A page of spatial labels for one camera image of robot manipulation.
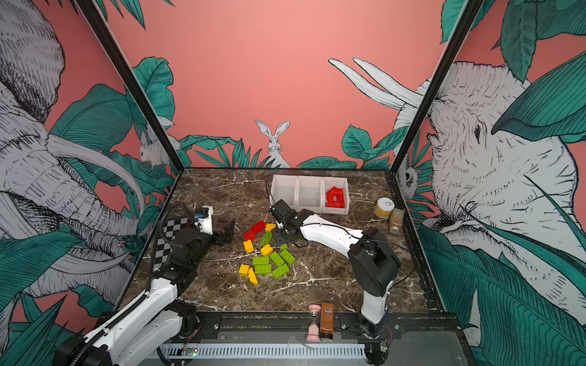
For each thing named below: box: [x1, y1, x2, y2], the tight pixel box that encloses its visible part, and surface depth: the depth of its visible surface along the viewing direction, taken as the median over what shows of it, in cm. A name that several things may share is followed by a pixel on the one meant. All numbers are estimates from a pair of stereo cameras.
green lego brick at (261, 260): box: [252, 256, 270, 265], surface depth 90 cm
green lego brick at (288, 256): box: [280, 248, 297, 265], surface depth 92 cm
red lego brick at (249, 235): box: [243, 230, 256, 241], surface depth 96 cm
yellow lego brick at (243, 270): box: [238, 263, 250, 277], surface depth 85 cm
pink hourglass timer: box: [305, 303, 322, 342], surface depth 75 cm
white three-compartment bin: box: [269, 174, 350, 216], surface depth 109 cm
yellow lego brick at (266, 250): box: [260, 244, 274, 257], surface depth 92 cm
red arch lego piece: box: [325, 186, 345, 209], surface depth 109 cm
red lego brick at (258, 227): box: [250, 220, 267, 235], surface depth 98 cm
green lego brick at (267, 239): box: [260, 231, 274, 247], surface depth 95 cm
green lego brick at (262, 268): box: [254, 263, 272, 274], surface depth 87 cm
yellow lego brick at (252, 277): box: [247, 266, 259, 286], surface depth 85 cm
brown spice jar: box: [388, 208, 406, 236], surface depth 100 cm
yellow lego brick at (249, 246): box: [243, 239, 255, 254], surface depth 92 cm
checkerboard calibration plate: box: [153, 217, 189, 272], surface depth 91 cm
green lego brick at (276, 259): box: [269, 251, 285, 268], surface depth 90 cm
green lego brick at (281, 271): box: [272, 263, 290, 280], surface depth 88 cm
